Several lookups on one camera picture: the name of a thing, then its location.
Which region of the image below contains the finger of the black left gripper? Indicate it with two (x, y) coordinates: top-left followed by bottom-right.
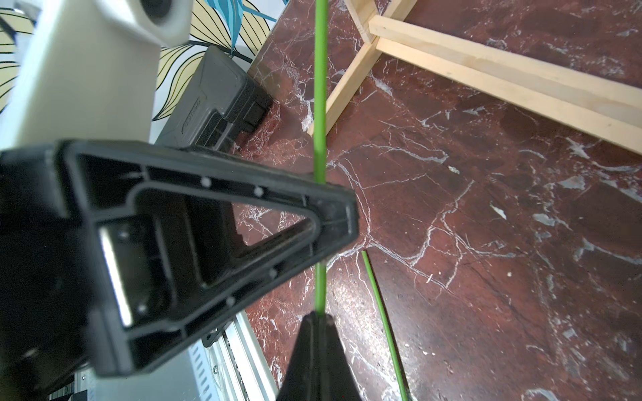
(88, 175), (359, 376)
(49, 140), (351, 211)

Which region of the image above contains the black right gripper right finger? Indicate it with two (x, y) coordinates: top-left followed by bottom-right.
(318, 314), (361, 400)

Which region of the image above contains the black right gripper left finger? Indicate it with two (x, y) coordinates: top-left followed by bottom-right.
(277, 312), (320, 401)

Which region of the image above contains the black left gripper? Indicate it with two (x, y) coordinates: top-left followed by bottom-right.
(1, 145), (171, 400)

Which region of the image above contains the yellow tulip flower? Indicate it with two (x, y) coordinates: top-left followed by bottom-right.
(361, 250), (411, 401)

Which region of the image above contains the pink tulip flower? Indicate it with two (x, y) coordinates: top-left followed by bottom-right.
(313, 0), (329, 317)

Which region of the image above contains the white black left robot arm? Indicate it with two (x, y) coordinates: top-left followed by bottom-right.
(1, 47), (359, 400)

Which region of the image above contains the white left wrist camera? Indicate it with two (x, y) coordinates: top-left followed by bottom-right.
(1, 1), (193, 150)

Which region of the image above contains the wooden clothes rack frame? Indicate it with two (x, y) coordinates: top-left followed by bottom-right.
(326, 1), (641, 153)

